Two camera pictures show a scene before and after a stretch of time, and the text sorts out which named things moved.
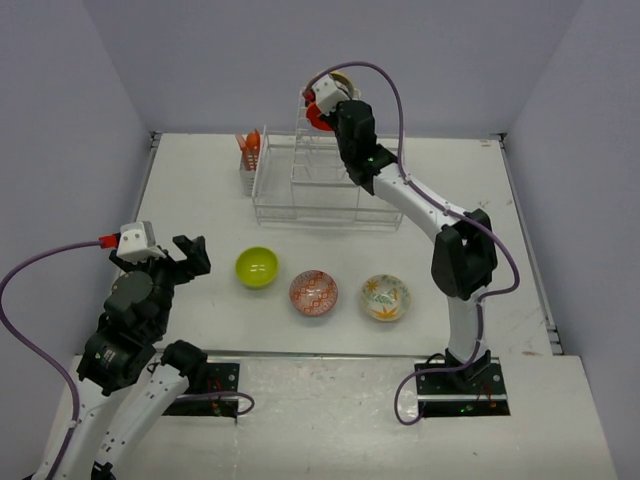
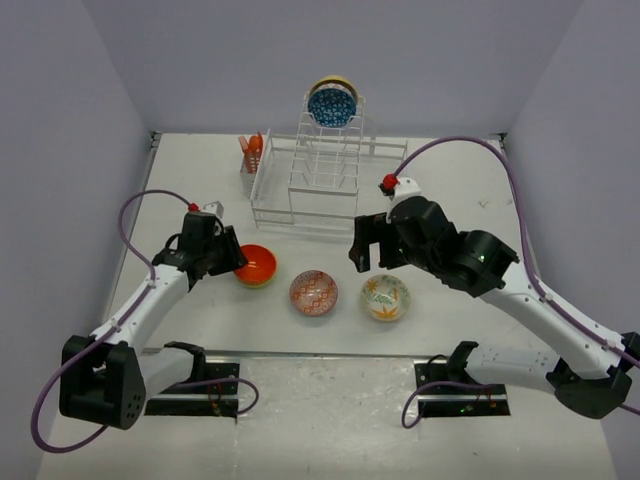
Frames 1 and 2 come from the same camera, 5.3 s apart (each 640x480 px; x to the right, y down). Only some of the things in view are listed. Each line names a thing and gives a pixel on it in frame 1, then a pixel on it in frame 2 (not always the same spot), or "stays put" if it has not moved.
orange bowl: [313, 112] -> [260, 267]
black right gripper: [332, 117] -> [371, 229]
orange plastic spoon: [253, 141] stays put
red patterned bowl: [313, 293] stays put
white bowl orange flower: [385, 297] stays put
